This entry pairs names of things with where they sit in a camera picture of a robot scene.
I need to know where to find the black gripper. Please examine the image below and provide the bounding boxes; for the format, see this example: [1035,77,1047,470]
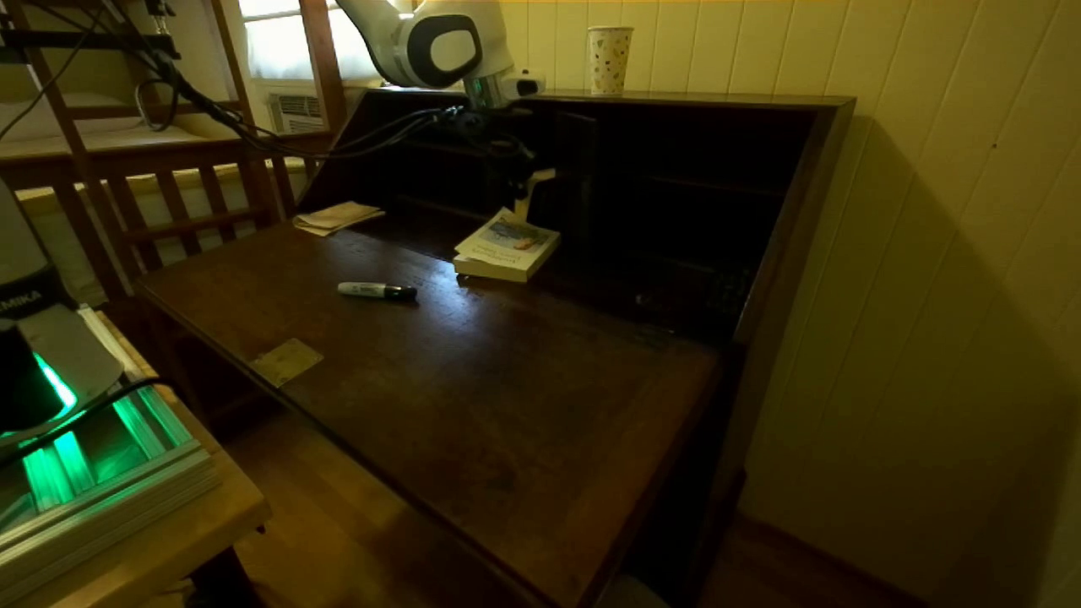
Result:
[461,99,549,197]

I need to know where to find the green lit device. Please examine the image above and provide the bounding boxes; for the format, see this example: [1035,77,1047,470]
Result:
[0,302,221,571]

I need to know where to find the black and white marker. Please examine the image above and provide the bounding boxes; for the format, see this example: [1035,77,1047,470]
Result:
[335,276,422,309]

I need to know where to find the window air conditioner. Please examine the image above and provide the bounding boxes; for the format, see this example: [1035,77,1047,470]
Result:
[266,92,331,137]

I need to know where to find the dark wooden secretary desk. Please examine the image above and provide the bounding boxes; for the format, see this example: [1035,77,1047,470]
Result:
[131,83,858,608]

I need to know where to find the white folded paper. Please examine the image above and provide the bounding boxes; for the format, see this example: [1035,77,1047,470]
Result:
[290,200,389,240]

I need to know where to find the white dotted paper cup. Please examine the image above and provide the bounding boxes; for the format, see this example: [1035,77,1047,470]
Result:
[583,24,636,101]

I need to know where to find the yellowish card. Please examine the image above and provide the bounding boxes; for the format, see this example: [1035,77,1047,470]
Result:
[248,333,329,390]

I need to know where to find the stacked books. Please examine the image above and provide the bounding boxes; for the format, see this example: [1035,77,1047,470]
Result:
[449,206,563,287]

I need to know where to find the wooden slatted railing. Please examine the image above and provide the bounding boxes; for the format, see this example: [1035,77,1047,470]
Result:
[0,131,331,309]

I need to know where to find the black cable on device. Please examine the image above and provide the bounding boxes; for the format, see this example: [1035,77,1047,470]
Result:
[0,376,175,466]

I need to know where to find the black cable bundle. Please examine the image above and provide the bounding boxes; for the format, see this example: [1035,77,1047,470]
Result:
[0,0,478,157]

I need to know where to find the wooden ladder frame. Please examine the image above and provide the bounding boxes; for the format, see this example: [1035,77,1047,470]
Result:
[0,0,283,230]

